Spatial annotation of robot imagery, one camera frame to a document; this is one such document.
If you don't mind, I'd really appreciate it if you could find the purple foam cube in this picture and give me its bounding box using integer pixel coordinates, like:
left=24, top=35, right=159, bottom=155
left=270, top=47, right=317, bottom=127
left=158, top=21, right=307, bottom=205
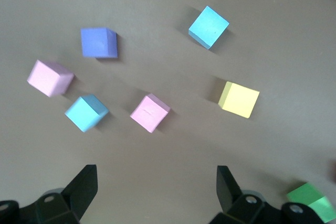
left=80, top=27, right=118, bottom=59

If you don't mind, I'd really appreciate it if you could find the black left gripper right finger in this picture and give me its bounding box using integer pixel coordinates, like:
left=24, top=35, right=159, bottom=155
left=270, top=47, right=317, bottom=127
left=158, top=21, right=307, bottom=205
left=209, top=165, right=268, bottom=224

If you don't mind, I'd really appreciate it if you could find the yellow foam cube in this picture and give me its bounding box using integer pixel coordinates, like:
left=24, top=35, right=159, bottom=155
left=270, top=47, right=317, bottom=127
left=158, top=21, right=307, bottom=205
left=217, top=81, right=260, bottom=119

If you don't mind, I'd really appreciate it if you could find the green foam cube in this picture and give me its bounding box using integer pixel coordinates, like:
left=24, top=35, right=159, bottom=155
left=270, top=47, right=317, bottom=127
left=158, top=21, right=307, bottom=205
left=286, top=182, right=335, bottom=223

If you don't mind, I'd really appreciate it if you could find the pink foam cube with slit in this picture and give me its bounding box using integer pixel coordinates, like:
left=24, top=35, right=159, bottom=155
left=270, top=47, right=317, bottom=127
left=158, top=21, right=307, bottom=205
left=130, top=93, right=171, bottom=133

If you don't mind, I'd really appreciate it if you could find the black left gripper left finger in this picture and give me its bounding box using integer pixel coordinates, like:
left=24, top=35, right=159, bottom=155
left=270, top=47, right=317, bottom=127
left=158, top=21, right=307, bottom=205
left=23, top=165, right=98, bottom=224

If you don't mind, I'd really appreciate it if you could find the blue foam cube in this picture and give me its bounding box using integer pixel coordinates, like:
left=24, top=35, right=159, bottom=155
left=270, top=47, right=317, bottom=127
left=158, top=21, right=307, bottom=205
left=188, top=5, right=229, bottom=50
left=65, top=94, right=109, bottom=133

